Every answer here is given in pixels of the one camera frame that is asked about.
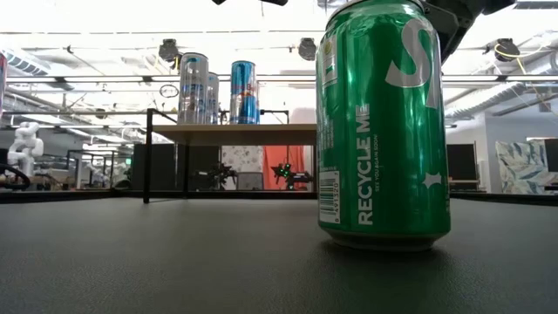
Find black cable loop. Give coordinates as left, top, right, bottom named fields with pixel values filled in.
left=0, top=162, right=31, bottom=192

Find black table mat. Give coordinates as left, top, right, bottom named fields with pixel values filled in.
left=0, top=198, right=558, bottom=314

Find grey ceiling duct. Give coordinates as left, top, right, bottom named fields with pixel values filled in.
left=448, top=80, right=558, bottom=121

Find wooden shelf with black legs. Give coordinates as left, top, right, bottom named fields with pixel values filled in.
left=142, top=107, right=319, bottom=205

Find blue leaf-print panel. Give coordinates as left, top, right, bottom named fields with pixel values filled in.
left=495, top=140, right=551, bottom=195

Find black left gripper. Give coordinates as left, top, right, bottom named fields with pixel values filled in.
left=212, top=0, right=289, bottom=7

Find green Sprite soda can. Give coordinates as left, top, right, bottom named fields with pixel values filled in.
left=316, top=0, right=453, bottom=253

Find black robot with green light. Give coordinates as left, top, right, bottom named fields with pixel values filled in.
left=270, top=161, right=315, bottom=192

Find grey box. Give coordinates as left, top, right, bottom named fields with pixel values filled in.
left=237, top=172, right=264, bottom=191

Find striped ceiling air vent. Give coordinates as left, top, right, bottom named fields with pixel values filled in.
left=0, top=47, right=49, bottom=78

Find black partition panel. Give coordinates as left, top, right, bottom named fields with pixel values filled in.
left=132, top=143, right=221, bottom=192

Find black aluminium table frame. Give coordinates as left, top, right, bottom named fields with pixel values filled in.
left=0, top=189, right=558, bottom=206

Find white Celsius energy drink can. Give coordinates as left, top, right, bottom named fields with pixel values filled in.
left=205, top=72, right=221, bottom=126
left=177, top=51, right=209, bottom=126

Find orange-red curtain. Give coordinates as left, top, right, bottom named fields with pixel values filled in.
left=262, top=145, right=306, bottom=191

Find black frame workbench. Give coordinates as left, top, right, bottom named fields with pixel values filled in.
left=65, top=149, right=134, bottom=189

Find yellow ceiling cable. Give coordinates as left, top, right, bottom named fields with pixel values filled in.
left=493, top=43, right=544, bottom=108

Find long ceiling light bar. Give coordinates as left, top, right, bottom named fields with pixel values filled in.
left=4, top=73, right=558, bottom=84

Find red Fanta soda can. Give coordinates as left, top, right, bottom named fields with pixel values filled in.
left=0, top=51, right=8, bottom=117

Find black ceiling lamp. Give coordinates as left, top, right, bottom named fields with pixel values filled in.
left=493, top=38, right=521, bottom=63
left=158, top=38, right=180, bottom=63
left=297, top=37, right=318, bottom=62

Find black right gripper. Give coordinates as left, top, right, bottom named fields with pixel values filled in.
left=425, top=0, right=485, bottom=65

